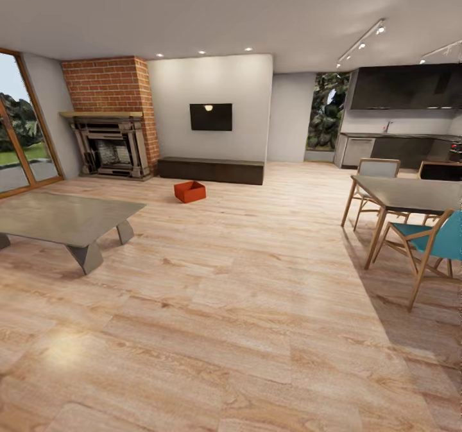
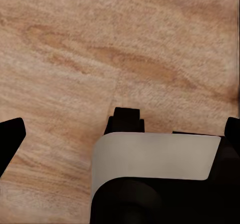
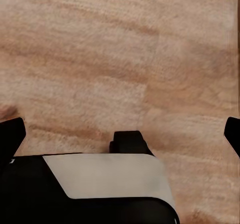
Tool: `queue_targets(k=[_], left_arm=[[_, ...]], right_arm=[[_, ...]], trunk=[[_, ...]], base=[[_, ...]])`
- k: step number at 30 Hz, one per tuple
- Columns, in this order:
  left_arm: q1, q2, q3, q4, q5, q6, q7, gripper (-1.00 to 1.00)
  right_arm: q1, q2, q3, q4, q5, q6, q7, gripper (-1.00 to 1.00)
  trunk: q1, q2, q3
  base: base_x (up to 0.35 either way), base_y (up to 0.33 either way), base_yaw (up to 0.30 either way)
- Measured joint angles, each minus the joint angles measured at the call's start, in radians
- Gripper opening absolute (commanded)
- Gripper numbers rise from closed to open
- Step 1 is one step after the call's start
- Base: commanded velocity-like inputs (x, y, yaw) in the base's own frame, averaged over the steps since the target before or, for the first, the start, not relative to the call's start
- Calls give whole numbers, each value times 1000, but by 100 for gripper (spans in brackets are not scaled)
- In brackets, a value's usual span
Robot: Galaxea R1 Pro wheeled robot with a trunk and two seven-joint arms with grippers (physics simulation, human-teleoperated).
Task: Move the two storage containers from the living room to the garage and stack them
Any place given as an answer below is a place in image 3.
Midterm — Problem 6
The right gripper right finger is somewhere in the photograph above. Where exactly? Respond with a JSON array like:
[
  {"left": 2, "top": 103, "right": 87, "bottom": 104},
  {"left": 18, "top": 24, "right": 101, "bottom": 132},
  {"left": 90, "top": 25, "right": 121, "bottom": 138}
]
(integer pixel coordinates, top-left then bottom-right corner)
[{"left": 224, "top": 117, "right": 240, "bottom": 157}]

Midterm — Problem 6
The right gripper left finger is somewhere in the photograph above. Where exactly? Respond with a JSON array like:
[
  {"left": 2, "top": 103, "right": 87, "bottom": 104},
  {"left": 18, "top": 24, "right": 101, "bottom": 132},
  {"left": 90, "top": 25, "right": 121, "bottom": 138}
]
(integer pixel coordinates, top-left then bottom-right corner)
[{"left": 0, "top": 117, "right": 26, "bottom": 177}]

